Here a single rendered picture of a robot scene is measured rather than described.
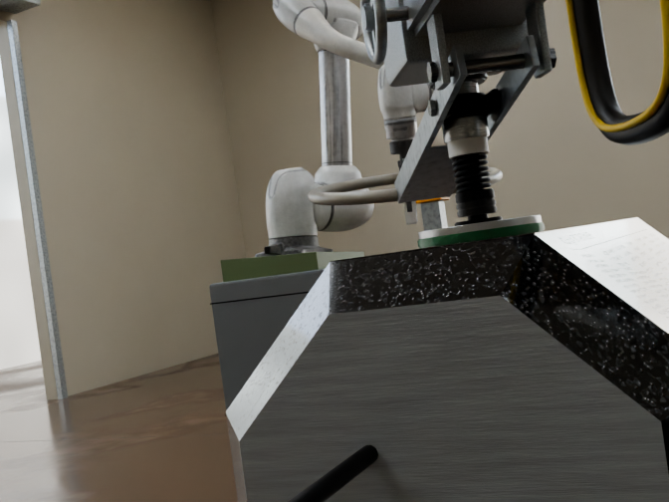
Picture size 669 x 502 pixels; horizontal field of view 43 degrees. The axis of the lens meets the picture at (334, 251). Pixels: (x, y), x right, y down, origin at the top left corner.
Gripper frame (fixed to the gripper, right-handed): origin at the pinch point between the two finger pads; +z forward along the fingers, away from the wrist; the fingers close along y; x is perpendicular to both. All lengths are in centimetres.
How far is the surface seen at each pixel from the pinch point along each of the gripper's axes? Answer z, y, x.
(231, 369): 41, -1, -59
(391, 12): -42, 99, 7
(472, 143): -20, 89, 18
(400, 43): -38, 94, 8
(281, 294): 19.4, 2.1, -39.8
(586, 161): 34, -582, 130
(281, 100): -66, -691, -173
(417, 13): -41, 104, 11
